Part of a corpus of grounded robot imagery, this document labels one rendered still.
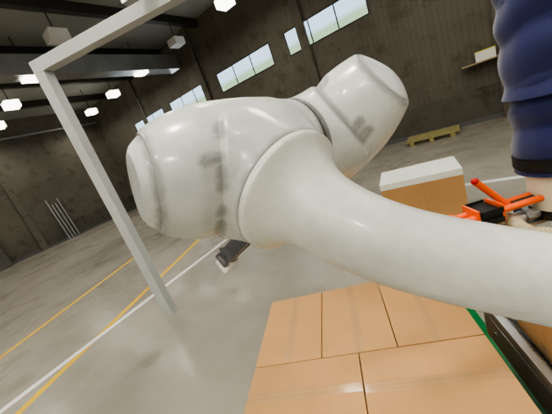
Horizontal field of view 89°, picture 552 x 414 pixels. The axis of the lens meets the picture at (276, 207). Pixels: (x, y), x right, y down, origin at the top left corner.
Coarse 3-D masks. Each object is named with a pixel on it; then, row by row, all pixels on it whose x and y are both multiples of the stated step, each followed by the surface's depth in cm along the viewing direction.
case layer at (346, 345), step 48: (384, 288) 189; (288, 336) 178; (336, 336) 164; (384, 336) 153; (432, 336) 142; (480, 336) 134; (288, 384) 145; (336, 384) 136; (384, 384) 128; (432, 384) 121; (480, 384) 114
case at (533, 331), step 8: (520, 320) 128; (528, 328) 122; (536, 328) 115; (544, 328) 109; (528, 336) 124; (536, 336) 117; (544, 336) 111; (536, 344) 119; (544, 344) 112; (544, 352) 114
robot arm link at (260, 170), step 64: (192, 128) 19; (256, 128) 19; (320, 128) 26; (192, 192) 18; (256, 192) 18; (320, 192) 18; (320, 256) 19; (384, 256) 16; (448, 256) 15; (512, 256) 15
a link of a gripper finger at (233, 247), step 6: (234, 240) 45; (228, 246) 46; (234, 246) 46; (240, 246) 45; (222, 252) 47; (228, 252) 46; (234, 252) 46; (216, 258) 47; (228, 258) 46; (234, 258) 47; (228, 264) 47
